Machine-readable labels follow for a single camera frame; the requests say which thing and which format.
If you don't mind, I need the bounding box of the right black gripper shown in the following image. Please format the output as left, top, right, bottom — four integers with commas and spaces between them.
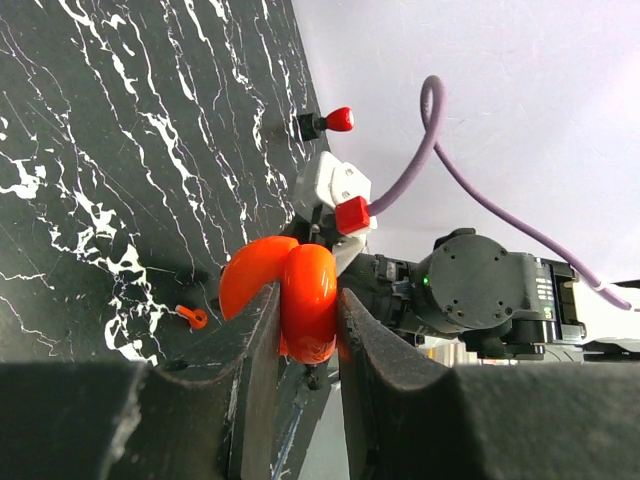
281, 214, 425, 345

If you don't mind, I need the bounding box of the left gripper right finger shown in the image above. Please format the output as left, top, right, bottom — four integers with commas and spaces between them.
337, 290, 639, 479

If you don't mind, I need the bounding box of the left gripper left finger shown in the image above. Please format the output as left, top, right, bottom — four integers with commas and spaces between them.
1, 283, 280, 479

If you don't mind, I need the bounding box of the red earbud charging case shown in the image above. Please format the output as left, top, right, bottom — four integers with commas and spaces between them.
218, 236, 338, 365

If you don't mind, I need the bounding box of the red earbud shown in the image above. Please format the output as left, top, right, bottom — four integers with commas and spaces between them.
175, 305, 208, 329

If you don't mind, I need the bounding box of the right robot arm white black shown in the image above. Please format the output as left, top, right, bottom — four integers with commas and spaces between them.
283, 215, 639, 362

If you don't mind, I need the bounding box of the red emergency stop button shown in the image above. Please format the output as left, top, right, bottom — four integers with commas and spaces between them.
297, 107, 355, 142

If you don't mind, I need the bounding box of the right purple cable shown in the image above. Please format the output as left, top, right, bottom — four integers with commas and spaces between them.
367, 74, 634, 312

